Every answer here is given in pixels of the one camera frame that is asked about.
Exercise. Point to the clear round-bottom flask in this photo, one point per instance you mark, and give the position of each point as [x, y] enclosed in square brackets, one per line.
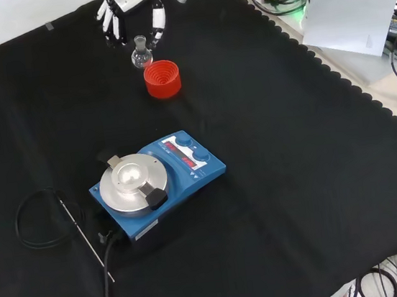
[142, 57]

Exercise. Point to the blue heater with steel bowl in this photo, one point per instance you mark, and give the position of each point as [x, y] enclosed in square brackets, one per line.
[187, 178]

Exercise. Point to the grey tape piece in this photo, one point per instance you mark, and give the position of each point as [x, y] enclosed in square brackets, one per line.
[49, 26]

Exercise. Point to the pale board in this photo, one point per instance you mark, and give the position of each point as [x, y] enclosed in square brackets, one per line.
[346, 21]

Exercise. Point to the black cloth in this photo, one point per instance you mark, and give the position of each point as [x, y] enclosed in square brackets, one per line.
[292, 144]

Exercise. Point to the thin metal temperature probe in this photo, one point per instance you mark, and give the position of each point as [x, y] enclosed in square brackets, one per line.
[86, 240]

